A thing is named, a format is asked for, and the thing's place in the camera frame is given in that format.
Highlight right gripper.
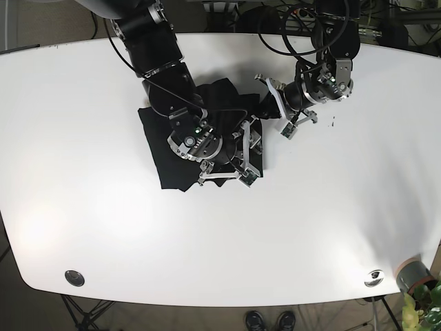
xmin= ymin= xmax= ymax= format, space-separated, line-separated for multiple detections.
xmin=167 ymin=117 xmax=263 ymax=187

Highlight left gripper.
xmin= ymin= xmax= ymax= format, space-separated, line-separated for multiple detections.
xmin=255 ymin=59 xmax=353 ymax=139

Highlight plain black T-shirt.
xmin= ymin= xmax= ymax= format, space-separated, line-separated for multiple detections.
xmin=138 ymin=79 xmax=263 ymax=192

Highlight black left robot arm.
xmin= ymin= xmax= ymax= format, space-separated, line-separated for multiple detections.
xmin=255 ymin=1 xmax=360 ymax=139

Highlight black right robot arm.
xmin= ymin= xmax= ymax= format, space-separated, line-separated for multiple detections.
xmin=83 ymin=1 xmax=263 ymax=191

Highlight person's dark shoes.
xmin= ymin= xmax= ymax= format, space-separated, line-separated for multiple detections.
xmin=245 ymin=310 xmax=297 ymax=331

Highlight right metal table grommet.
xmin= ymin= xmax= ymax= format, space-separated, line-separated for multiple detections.
xmin=364 ymin=270 xmax=384 ymax=288

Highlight metal table grommet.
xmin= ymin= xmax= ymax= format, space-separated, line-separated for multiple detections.
xmin=364 ymin=270 xmax=384 ymax=288
xmin=65 ymin=270 xmax=85 ymax=287

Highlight left metal table grommet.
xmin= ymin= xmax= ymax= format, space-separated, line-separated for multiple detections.
xmin=65 ymin=270 xmax=85 ymax=287

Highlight grey plant pot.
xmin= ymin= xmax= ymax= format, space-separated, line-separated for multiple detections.
xmin=394 ymin=257 xmax=438 ymax=296

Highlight green potted plant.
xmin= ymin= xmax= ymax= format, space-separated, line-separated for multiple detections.
xmin=402 ymin=281 xmax=440 ymax=331

